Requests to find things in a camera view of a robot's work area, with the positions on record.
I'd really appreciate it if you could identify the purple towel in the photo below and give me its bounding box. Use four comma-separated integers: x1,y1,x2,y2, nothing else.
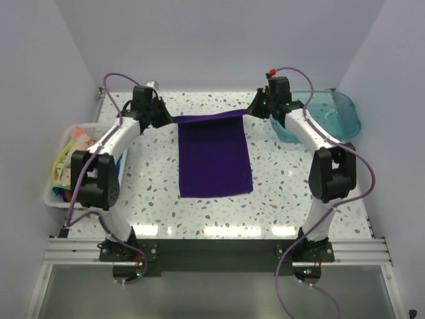
173,109,253,198

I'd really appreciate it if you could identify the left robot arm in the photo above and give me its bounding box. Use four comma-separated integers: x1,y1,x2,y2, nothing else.
66,86,172,261

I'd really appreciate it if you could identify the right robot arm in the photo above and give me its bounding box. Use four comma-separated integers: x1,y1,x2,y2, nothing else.
247,73,357,261

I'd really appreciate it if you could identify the white plastic laundry basket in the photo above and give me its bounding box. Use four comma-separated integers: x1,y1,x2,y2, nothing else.
43,123,128,209

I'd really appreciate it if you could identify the teal translucent plastic bin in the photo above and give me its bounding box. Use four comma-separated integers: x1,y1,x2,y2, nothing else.
270,90,361,144

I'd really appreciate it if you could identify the colourful printed towel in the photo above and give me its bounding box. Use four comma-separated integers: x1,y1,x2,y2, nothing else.
52,126,96,202

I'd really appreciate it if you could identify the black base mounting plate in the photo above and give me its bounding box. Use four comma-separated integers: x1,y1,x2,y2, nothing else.
97,239,335,279

